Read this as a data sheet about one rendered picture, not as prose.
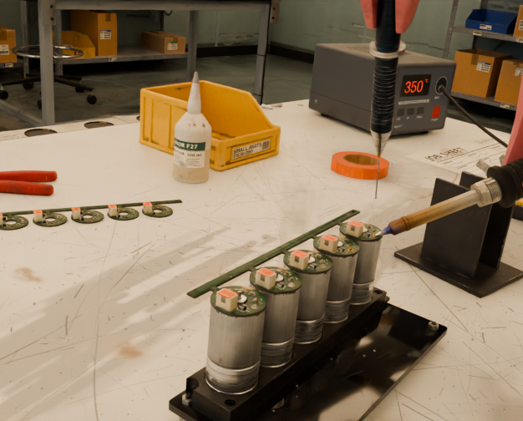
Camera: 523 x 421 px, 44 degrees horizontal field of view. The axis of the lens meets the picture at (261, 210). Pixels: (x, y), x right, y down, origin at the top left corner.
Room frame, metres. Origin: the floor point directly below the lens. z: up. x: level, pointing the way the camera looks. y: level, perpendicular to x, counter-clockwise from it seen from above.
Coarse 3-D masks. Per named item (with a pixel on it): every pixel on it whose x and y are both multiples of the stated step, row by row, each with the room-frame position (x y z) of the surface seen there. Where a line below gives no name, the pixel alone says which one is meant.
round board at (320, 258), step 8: (288, 256) 0.30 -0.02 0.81; (312, 256) 0.30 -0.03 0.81; (320, 256) 0.30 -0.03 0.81; (288, 264) 0.29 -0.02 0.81; (312, 264) 0.29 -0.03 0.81; (320, 264) 0.29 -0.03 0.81; (328, 264) 0.29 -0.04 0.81; (304, 272) 0.28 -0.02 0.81; (312, 272) 0.28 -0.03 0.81; (320, 272) 0.28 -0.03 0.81
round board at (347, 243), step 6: (318, 240) 0.32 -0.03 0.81; (342, 240) 0.32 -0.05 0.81; (348, 240) 0.32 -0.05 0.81; (318, 246) 0.31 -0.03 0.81; (348, 246) 0.32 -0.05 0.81; (354, 246) 0.32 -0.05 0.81; (324, 252) 0.31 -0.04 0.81; (330, 252) 0.31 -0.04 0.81; (336, 252) 0.31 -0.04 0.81; (342, 252) 0.31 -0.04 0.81; (348, 252) 0.31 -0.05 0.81; (354, 252) 0.31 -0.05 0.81
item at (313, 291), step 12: (324, 264) 0.29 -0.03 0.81; (312, 276) 0.28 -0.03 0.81; (324, 276) 0.29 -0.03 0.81; (312, 288) 0.28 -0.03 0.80; (324, 288) 0.29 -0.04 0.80; (300, 300) 0.28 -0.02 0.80; (312, 300) 0.28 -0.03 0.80; (324, 300) 0.29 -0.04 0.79; (300, 312) 0.28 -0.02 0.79; (312, 312) 0.28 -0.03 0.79; (324, 312) 0.29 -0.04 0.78; (300, 324) 0.28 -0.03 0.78; (312, 324) 0.28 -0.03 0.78; (300, 336) 0.28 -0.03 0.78; (312, 336) 0.28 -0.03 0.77
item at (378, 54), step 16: (384, 0) 0.29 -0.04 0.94; (384, 16) 0.29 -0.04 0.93; (384, 32) 0.29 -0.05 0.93; (384, 48) 0.29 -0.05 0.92; (400, 48) 0.30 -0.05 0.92; (384, 64) 0.30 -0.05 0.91; (384, 80) 0.30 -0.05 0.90; (384, 96) 0.30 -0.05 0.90; (384, 112) 0.30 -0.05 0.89; (384, 128) 0.31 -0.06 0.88
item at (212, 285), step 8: (344, 216) 0.36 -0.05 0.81; (352, 216) 0.36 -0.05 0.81; (328, 224) 0.34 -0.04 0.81; (336, 224) 0.35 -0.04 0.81; (312, 232) 0.33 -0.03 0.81; (320, 232) 0.33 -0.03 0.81; (296, 240) 0.32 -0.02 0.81; (304, 240) 0.32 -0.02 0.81; (280, 248) 0.31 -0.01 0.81; (288, 248) 0.31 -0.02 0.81; (264, 256) 0.29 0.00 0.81; (272, 256) 0.29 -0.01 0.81; (248, 264) 0.28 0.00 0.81; (256, 264) 0.28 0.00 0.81; (232, 272) 0.27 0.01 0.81; (240, 272) 0.27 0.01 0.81; (216, 280) 0.26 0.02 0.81; (224, 280) 0.26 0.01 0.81; (200, 288) 0.25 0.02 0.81; (208, 288) 0.26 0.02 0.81; (216, 288) 0.26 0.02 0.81; (192, 296) 0.25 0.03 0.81; (200, 296) 0.25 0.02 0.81
